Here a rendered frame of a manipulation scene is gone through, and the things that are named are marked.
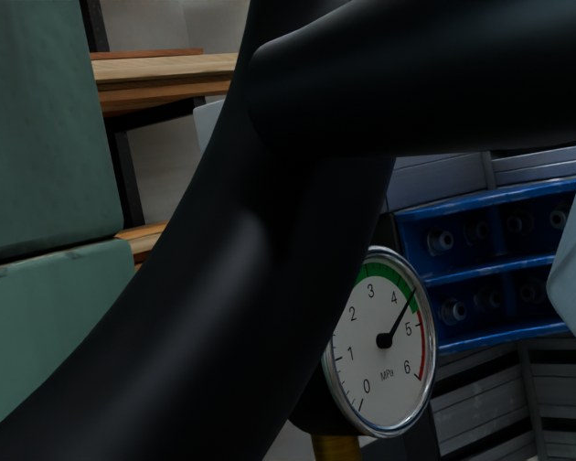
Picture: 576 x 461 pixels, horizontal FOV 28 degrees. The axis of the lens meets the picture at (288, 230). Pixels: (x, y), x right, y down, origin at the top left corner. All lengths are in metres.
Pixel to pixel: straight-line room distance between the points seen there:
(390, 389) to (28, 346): 0.12
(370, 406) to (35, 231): 0.12
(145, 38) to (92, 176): 3.78
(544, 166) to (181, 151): 3.48
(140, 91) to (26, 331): 2.97
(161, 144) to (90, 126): 3.72
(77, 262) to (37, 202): 0.02
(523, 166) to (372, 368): 0.38
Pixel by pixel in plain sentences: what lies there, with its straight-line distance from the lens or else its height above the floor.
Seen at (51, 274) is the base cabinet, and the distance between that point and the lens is 0.36.
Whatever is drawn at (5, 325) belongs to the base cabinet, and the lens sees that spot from 0.35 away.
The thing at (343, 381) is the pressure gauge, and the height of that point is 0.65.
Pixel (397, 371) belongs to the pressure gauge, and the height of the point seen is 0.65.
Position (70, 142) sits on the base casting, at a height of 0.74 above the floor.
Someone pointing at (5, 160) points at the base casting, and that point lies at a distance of 0.36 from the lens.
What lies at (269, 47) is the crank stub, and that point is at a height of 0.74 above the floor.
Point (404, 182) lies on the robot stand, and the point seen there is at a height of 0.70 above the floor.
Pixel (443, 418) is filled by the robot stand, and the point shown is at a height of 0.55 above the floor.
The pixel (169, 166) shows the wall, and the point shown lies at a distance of 4.11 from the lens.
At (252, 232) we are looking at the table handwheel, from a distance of 0.15.
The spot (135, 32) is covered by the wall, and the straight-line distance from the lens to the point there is 4.12.
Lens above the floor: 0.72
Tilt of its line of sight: 3 degrees down
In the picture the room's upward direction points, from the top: 11 degrees counter-clockwise
